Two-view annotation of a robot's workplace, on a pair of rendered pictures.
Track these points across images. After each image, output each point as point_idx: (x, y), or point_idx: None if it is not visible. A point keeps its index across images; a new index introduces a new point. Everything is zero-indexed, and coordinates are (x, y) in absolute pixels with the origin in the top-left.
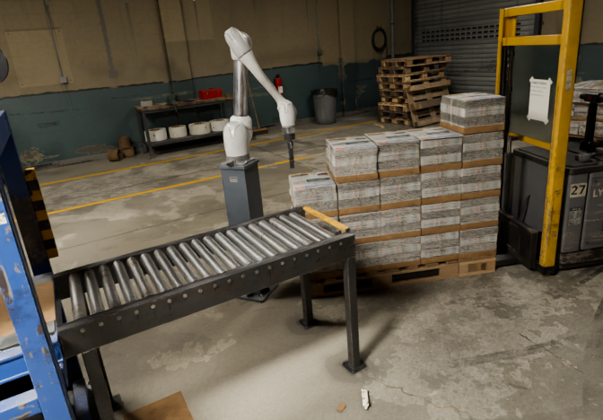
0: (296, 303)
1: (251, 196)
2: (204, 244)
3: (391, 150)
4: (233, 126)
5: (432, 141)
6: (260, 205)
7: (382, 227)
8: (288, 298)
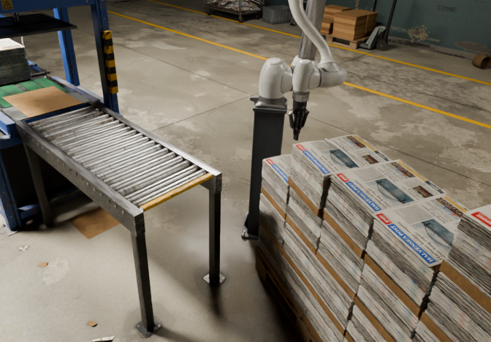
0: (245, 262)
1: (261, 141)
2: None
3: (341, 196)
4: (265, 64)
5: (388, 232)
6: None
7: (313, 278)
8: (253, 254)
